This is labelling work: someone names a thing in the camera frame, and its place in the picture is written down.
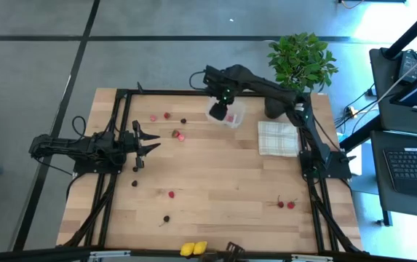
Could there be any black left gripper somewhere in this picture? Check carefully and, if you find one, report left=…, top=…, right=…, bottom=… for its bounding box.
left=120, top=120, right=162, bottom=170

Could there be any clear plastic tupperware container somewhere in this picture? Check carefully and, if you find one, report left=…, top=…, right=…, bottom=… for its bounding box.
left=205, top=95, right=247, bottom=130

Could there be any yellow lemon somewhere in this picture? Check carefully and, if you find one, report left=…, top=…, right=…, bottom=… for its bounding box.
left=179, top=242, right=196, bottom=257
left=192, top=240, right=208, bottom=255

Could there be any black plant pot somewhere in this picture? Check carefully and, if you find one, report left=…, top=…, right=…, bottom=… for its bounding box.
left=263, top=95, right=293, bottom=120

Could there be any folded plaid cloth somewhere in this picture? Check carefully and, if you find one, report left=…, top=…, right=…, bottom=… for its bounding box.
left=257, top=120, right=300, bottom=158

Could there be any green leafy plant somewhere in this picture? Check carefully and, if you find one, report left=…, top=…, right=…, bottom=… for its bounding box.
left=267, top=31, right=339, bottom=96

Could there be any black desk leg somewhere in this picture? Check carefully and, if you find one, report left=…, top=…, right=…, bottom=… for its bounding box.
left=338, top=115, right=384, bottom=153

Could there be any black power adapter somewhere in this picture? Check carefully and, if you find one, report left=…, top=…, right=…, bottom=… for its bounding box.
left=397, top=49, right=417, bottom=84

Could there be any black pole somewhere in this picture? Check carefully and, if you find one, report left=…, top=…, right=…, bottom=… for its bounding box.
left=381, top=0, right=417, bottom=61

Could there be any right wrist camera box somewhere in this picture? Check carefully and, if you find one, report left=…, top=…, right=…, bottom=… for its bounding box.
left=203, top=65, right=227, bottom=92

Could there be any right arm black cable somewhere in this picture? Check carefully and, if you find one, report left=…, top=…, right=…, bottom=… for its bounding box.
left=188, top=70, right=209, bottom=92

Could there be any black aluminium rig frame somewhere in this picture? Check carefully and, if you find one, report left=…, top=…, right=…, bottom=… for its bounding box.
left=0, top=82, right=417, bottom=262

